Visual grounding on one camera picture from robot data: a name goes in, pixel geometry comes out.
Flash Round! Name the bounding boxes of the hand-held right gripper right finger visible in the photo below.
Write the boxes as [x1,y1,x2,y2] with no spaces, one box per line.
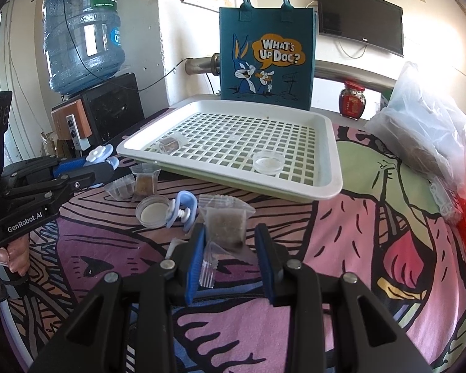
[254,223,436,373]

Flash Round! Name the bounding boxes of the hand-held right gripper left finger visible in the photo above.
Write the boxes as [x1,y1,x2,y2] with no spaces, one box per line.
[28,222,208,373]

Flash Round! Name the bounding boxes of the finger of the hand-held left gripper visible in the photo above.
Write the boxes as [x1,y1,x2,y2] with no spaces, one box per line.
[2,160,120,205]
[2,156,90,181]

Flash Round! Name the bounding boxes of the clear packet of brown snack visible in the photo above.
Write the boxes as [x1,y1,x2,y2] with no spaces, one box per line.
[155,134,189,154]
[106,175,136,202]
[200,241,228,289]
[131,163,162,197]
[198,194,256,257]

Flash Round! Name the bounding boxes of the blue clip with white flower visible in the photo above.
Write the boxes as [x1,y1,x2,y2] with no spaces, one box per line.
[85,145,119,168]
[165,190,198,234]

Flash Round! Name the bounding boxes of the round clear plastic dish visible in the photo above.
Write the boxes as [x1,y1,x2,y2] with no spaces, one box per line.
[135,196,172,229]
[252,150,286,175]

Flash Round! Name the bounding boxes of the white slotted plastic tray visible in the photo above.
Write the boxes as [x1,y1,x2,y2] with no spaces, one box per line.
[116,99,343,203]

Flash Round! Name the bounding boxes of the person's left hand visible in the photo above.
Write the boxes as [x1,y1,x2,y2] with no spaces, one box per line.
[0,237,31,278]

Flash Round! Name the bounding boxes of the cardboard box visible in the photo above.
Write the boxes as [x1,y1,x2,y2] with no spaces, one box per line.
[41,131,76,160]

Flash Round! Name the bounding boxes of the wooden speaker box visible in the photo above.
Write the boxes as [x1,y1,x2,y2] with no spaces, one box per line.
[50,99,92,150]

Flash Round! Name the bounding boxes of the black water dispenser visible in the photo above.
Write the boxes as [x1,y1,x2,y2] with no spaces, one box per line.
[51,72,146,152]

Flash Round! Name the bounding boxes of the light green under tray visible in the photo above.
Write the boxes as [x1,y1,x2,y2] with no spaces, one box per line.
[132,159,313,203]

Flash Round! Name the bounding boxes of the blue water jug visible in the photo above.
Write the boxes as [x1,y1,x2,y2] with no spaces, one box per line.
[42,0,126,96]

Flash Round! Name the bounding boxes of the red lidded glass jar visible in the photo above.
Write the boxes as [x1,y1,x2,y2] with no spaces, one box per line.
[339,81,368,119]

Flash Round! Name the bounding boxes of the small clear plastic packets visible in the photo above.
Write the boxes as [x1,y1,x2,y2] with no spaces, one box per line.
[429,179,464,222]

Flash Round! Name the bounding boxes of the green and white carton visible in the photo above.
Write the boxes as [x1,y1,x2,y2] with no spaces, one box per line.
[381,89,397,113]

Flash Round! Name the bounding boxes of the clear plastic bag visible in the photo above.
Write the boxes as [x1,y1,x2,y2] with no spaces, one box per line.
[367,61,466,199]

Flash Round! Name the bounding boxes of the teal cartoon tote bag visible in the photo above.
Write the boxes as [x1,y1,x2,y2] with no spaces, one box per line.
[218,0,320,113]

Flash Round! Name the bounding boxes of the metal pipe rail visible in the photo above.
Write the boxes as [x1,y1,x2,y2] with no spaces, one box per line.
[184,52,397,96]

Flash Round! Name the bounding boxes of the black wall monitor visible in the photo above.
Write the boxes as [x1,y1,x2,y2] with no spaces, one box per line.
[315,0,404,58]

